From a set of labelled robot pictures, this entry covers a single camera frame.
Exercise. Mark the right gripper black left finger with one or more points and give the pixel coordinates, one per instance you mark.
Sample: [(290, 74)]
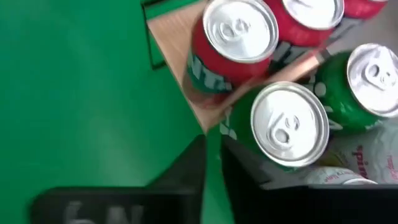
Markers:
[(124, 205)]

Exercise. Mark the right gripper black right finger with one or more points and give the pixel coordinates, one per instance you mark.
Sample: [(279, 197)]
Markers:
[(311, 205)]

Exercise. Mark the pink and white soda can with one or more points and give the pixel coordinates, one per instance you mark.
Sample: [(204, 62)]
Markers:
[(373, 155), (335, 175)]

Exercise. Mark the green Sprite can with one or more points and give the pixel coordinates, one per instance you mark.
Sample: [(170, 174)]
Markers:
[(373, 81), (289, 124)]

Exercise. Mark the red soda can green accent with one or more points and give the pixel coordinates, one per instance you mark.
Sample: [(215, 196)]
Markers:
[(239, 34)]

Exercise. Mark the red Fanta can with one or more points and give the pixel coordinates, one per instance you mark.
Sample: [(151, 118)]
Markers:
[(311, 12), (363, 7)]

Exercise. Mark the green table mat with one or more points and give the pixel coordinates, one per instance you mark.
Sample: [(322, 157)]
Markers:
[(77, 93)]

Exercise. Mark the wooden shelf black metal frame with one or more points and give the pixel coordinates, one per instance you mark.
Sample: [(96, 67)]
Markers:
[(174, 40)]

